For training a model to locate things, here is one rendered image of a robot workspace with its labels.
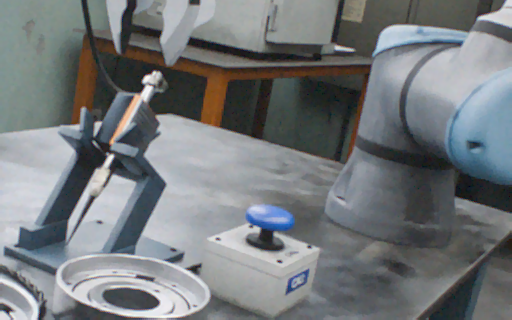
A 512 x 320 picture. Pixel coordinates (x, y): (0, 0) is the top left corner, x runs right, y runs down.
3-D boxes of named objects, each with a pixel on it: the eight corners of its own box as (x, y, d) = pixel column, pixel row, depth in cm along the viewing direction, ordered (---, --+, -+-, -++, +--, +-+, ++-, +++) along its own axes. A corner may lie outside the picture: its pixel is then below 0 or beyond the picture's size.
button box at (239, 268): (272, 321, 62) (285, 262, 61) (196, 290, 66) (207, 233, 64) (315, 295, 69) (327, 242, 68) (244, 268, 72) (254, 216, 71)
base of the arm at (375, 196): (352, 196, 104) (369, 122, 102) (465, 231, 97) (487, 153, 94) (303, 215, 92) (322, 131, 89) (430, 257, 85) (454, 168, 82)
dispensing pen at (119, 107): (41, 228, 64) (135, 56, 69) (65, 247, 68) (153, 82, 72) (62, 236, 63) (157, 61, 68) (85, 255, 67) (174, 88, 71)
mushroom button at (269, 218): (270, 280, 64) (282, 220, 62) (227, 263, 66) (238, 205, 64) (291, 269, 67) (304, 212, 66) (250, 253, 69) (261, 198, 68)
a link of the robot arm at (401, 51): (426, 136, 99) (452, 27, 95) (488, 166, 86) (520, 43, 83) (339, 125, 96) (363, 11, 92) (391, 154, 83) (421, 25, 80)
